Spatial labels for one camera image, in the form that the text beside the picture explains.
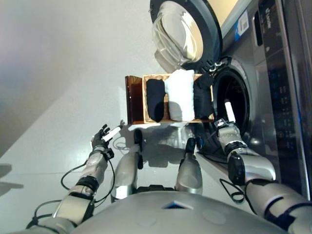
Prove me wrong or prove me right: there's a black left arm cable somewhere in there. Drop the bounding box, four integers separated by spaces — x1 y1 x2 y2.
25 156 116 230

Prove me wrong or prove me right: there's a blue energy label sticker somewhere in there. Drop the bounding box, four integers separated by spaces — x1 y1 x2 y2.
234 9 249 42

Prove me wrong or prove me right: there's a grey robot torso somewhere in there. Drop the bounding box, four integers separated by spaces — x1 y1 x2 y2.
70 185 288 234

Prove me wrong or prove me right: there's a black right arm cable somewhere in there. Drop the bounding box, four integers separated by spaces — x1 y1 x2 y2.
198 131 247 204

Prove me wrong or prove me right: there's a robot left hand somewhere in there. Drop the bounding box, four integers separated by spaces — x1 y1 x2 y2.
91 124 122 148

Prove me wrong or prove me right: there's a round glass washer door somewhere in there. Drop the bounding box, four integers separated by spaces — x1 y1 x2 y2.
149 0 224 71

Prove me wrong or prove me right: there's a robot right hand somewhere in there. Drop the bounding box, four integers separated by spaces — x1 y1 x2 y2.
223 98 242 130

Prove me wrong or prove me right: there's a wicker laundry basket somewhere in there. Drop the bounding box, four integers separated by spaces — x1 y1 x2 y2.
141 73 215 124

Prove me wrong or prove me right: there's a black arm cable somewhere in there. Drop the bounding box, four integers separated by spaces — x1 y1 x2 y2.
198 131 247 204
25 156 116 230

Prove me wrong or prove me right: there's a white garment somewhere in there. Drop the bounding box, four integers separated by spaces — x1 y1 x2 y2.
164 69 195 122

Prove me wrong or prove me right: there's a grey front-load washing machine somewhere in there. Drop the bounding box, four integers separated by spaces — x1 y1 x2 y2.
195 0 308 195

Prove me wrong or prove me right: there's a beige and white cabinet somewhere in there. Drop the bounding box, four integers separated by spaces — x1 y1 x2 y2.
204 0 241 25

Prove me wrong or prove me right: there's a rolled black garment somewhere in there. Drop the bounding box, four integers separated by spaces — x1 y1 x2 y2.
145 78 166 123

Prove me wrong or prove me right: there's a robot right leg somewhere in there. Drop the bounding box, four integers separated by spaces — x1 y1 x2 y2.
175 137 203 195

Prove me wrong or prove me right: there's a crumpled black garment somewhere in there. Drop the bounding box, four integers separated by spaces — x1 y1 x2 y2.
193 73 215 119

